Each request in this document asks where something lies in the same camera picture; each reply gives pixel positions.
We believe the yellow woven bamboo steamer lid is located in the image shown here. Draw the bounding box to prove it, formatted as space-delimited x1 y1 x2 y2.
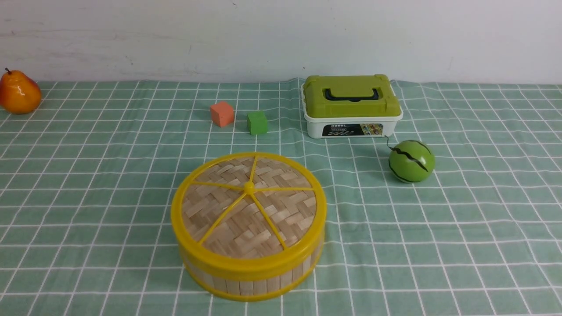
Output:
171 152 327 281

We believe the bamboo steamer basket yellow rim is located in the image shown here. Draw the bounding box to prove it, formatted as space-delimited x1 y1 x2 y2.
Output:
179 239 324 302

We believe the green foam cube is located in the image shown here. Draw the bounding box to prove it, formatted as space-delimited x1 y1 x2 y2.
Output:
247 110 268 136

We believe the orange foam cube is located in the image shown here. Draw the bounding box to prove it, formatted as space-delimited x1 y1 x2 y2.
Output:
209 101 235 128

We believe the green lidded white toolbox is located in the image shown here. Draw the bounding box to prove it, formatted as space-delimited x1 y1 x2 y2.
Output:
301 74 403 139

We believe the green toy watermelon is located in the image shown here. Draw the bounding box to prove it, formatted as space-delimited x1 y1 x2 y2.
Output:
385 135 436 183

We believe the green checkered tablecloth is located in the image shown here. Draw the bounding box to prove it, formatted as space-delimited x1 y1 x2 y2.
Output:
0 79 562 316

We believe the orange toy pear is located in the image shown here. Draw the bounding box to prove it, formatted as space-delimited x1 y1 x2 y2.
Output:
0 68 42 115

